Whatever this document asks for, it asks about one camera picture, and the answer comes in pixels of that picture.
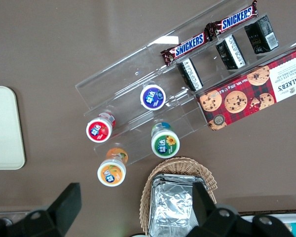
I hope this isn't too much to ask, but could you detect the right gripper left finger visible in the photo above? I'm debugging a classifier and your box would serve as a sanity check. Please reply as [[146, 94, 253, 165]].
[[0, 182, 82, 237]]

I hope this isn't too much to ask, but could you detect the red lid gum bottle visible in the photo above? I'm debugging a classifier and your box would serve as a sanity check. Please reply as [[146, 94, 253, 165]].
[[85, 112, 116, 143]]

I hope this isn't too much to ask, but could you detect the stack of foil containers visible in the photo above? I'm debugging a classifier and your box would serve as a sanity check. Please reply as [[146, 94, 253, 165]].
[[148, 172, 209, 237]]

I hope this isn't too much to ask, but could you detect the small black snack box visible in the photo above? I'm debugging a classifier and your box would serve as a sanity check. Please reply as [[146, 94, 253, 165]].
[[216, 34, 246, 71], [177, 57, 204, 92], [244, 15, 279, 55]]

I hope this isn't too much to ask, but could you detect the beige plastic tray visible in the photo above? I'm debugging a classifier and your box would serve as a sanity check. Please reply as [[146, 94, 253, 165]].
[[0, 85, 26, 170]]

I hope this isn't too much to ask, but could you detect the light wicker basket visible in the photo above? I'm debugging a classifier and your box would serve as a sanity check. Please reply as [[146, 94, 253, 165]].
[[139, 156, 218, 237]]

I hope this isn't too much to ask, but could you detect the red Walkers shortbread box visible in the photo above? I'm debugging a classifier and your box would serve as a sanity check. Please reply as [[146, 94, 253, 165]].
[[195, 45, 296, 131]]

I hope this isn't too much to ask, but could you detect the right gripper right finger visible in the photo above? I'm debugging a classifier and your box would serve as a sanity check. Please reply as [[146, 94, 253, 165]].
[[187, 181, 296, 237]]

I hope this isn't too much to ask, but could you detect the clear acrylic stepped riser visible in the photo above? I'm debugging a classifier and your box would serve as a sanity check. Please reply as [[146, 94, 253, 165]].
[[74, 45, 209, 166], [146, 0, 296, 131]]

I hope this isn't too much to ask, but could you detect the green lid gum bottle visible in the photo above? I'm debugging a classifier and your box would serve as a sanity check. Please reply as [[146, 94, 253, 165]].
[[150, 122, 181, 158]]

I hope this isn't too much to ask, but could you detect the orange lid gum bottle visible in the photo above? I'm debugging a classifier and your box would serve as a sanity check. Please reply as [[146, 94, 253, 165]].
[[97, 147, 129, 187]]

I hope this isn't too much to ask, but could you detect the blue lid gum bottle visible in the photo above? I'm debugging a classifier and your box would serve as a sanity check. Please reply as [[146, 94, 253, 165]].
[[140, 83, 166, 111]]

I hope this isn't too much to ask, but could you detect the Snickers chocolate bar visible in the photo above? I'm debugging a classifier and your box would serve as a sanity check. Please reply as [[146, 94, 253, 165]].
[[205, 0, 259, 41], [160, 32, 213, 67]]

